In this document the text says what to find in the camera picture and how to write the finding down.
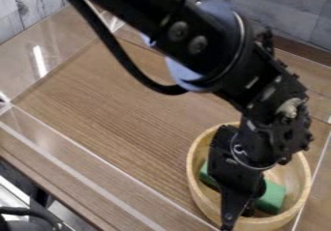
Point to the green rectangular block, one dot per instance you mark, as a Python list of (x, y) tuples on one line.
[(269, 201)]

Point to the black metal bracket with screw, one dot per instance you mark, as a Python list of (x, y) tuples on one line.
[(44, 217)]

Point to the clear acrylic corner bracket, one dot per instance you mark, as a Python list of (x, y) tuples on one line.
[(112, 23)]

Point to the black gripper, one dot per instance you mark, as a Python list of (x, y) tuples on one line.
[(237, 161)]

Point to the round wooden bowl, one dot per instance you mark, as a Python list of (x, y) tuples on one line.
[(293, 176)]

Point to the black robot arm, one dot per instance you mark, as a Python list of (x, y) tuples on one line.
[(218, 57)]

